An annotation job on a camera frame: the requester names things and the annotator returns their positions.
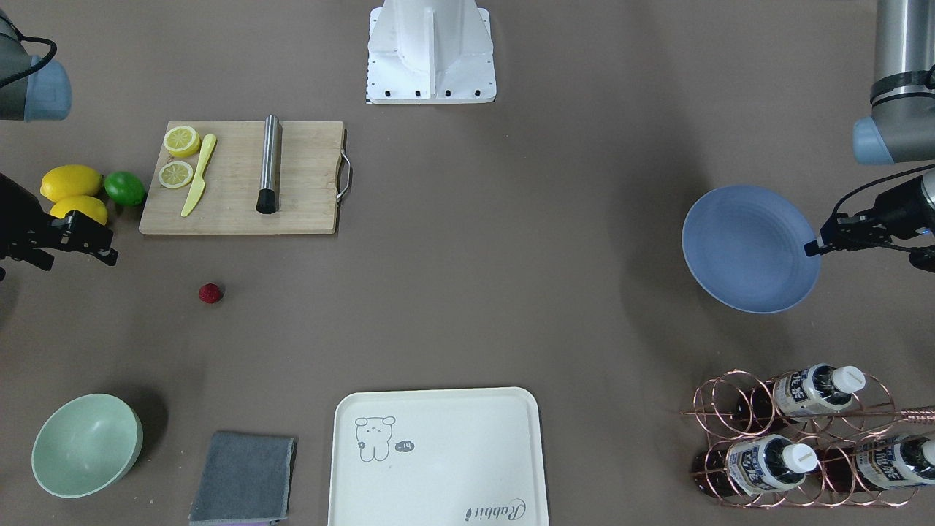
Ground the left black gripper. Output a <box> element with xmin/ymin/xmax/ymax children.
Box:
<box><xmin>804</xmin><ymin>175</ymin><xmax>926</xmax><ymax>257</ymax></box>

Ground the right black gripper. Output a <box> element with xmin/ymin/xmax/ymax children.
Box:
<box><xmin>1</xmin><ymin>175</ymin><xmax>119</xmax><ymax>272</ymax></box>

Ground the blue plate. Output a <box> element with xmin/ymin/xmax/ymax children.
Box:
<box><xmin>682</xmin><ymin>184</ymin><xmax>821</xmax><ymax>314</ymax></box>

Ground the red strawberry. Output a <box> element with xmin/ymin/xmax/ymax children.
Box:
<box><xmin>198</xmin><ymin>283</ymin><xmax>224</xmax><ymax>304</ymax></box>

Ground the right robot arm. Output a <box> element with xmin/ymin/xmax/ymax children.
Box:
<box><xmin>1</xmin><ymin>12</ymin><xmax>119</xmax><ymax>272</ymax></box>

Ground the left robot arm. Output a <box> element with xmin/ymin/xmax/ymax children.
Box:
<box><xmin>804</xmin><ymin>1</ymin><xmax>934</xmax><ymax>256</ymax></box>

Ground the green lime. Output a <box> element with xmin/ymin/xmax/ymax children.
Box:
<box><xmin>103</xmin><ymin>171</ymin><xmax>147</xmax><ymax>207</ymax></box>

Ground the whole yellow lemon upper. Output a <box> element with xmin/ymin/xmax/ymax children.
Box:
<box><xmin>39</xmin><ymin>164</ymin><xmax>103</xmax><ymax>203</ymax></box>

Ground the lemon half lower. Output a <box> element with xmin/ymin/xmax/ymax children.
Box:
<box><xmin>157</xmin><ymin>161</ymin><xmax>194</xmax><ymax>189</ymax></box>

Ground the lemon half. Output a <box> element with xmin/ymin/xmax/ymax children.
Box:
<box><xmin>157</xmin><ymin>161</ymin><xmax>194</xmax><ymax>189</ymax></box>
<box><xmin>162</xmin><ymin>124</ymin><xmax>202</xmax><ymax>159</ymax></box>

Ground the wooden cutting board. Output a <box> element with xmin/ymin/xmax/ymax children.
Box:
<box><xmin>138</xmin><ymin>120</ymin><xmax>348</xmax><ymax>235</ymax></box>

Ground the lemon half upper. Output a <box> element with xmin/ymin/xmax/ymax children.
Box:
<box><xmin>162</xmin><ymin>124</ymin><xmax>202</xmax><ymax>159</ymax></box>

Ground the drink bottle top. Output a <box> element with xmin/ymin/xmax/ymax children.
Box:
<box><xmin>732</xmin><ymin>363</ymin><xmax>867</xmax><ymax>433</ymax></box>

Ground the drink bottle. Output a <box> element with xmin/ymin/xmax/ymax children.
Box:
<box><xmin>819</xmin><ymin>434</ymin><xmax>934</xmax><ymax>493</ymax></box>
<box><xmin>690</xmin><ymin>434</ymin><xmax>819</xmax><ymax>499</ymax></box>
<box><xmin>732</xmin><ymin>363</ymin><xmax>867</xmax><ymax>433</ymax></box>

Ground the yellow plastic knife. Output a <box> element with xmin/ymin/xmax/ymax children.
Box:
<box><xmin>180</xmin><ymin>134</ymin><xmax>218</xmax><ymax>217</ymax></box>

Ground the steel muddler black tip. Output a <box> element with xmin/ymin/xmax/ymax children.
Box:
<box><xmin>255</xmin><ymin>114</ymin><xmax>283</xmax><ymax>214</ymax></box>

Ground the mint green bowl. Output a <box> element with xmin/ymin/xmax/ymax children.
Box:
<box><xmin>31</xmin><ymin>393</ymin><xmax>143</xmax><ymax>499</ymax></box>

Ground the drink bottle lower outer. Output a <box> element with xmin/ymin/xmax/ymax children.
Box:
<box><xmin>819</xmin><ymin>434</ymin><xmax>934</xmax><ymax>493</ymax></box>

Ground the drink bottle lower middle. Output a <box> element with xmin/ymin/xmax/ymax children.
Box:
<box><xmin>690</xmin><ymin>434</ymin><xmax>819</xmax><ymax>499</ymax></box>

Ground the grey folded cloth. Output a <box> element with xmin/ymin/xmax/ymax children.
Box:
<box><xmin>189</xmin><ymin>432</ymin><xmax>295</xmax><ymax>525</ymax></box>

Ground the cream rabbit tray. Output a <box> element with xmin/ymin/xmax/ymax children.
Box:
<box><xmin>328</xmin><ymin>386</ymin><xmax>550</xmax><ymax>525</ymax></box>

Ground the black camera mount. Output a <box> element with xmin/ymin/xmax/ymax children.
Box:
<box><xmin>908</xmin><ymin>244</ymin><xmax>935</xmax><ymax>273</ymax></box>

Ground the copper wire bottle rack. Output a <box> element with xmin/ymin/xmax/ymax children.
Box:
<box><xmin>687</xmin><ymin>370</ymin><xmax>933</xmax><ymax>509</ymax></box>

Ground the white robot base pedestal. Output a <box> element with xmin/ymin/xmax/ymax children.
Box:
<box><xmin>365</xmin><ymin>1</ymin><xmax>497</xmax><ymax>104</ymax></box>

